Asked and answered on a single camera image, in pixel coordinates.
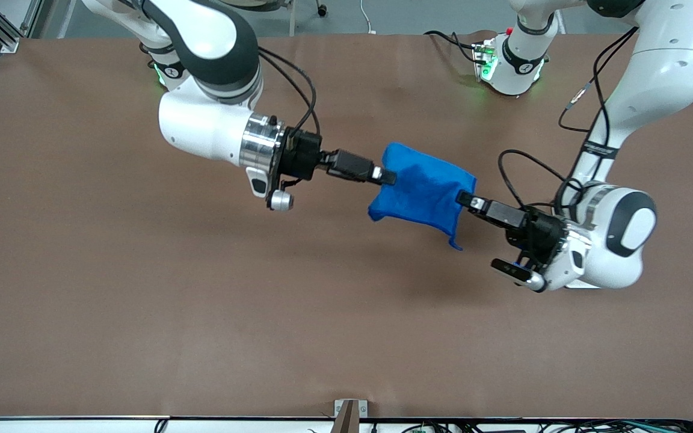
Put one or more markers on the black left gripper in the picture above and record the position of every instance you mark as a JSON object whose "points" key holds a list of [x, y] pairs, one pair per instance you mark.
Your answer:
{"points": [[538, 232]]}

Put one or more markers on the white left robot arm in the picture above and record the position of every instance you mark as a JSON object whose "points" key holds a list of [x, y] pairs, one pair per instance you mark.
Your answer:
{"points": [[653, 72]]}

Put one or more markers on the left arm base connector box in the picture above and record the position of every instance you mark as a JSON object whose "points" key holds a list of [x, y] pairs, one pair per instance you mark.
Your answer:
{"points": [[483, 60]]}

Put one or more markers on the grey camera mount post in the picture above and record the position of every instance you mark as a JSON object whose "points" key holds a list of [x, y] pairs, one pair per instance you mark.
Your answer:
{"points": [[346, 421]]}

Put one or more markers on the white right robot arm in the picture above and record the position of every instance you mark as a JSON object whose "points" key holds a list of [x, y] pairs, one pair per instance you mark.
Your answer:
{"points": [[202, 126]]}

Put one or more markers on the metal table edge bracket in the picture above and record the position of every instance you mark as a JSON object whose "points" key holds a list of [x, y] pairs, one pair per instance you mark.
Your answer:
{"points": [[339, 408]]}

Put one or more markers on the grey chair base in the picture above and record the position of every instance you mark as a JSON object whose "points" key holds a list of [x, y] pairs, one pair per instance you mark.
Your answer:
{"points": [[286, 5]]}

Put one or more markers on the blue towel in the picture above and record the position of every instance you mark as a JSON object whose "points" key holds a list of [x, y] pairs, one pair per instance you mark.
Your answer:
{"points": [[421, 186]]}

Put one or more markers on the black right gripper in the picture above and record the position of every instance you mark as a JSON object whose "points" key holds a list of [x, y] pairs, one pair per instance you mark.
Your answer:
{"points": [[302, 155]]}

